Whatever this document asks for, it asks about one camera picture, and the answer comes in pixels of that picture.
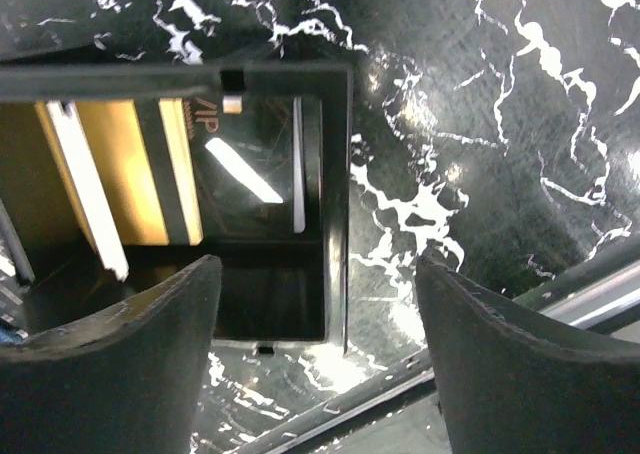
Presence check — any gold cards stack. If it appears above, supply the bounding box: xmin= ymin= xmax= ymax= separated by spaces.
xmin=0 ymin=98 xmax=205 ymax=281

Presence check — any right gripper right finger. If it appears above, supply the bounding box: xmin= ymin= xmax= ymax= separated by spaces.
xmin=415 ymin=255 xmax=639 ymax=453

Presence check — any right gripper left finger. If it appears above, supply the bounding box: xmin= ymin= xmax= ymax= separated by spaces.
xmin=1 ymin=255 xmax=222 ymax=453

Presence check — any black card tray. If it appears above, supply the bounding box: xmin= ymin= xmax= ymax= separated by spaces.
xmin=1 ymin=61 xmax=353 ymax=352

